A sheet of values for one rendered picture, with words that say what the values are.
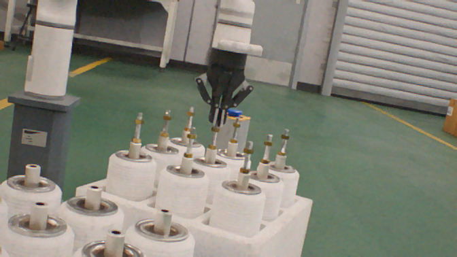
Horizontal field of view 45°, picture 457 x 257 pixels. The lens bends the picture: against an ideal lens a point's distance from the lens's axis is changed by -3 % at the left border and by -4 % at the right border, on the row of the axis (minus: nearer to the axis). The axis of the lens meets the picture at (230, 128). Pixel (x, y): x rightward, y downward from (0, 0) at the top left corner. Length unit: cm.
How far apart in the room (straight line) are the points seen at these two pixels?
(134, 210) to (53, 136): 38
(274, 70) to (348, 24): 96
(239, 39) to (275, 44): 521
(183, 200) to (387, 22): 564
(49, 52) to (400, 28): 554
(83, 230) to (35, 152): 61
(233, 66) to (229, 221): 31
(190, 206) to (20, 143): 50
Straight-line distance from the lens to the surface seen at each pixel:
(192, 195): 109
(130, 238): 78
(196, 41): 631
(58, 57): 139
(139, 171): 113
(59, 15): 139
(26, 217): 78
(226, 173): 120
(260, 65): 635
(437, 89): 686
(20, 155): 142
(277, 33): 636
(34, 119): 139
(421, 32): 673
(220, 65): 116
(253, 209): 105
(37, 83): 140
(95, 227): 82
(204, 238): 104
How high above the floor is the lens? 54
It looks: 10 degrees down
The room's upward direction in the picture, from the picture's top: 10 degrees clockwise
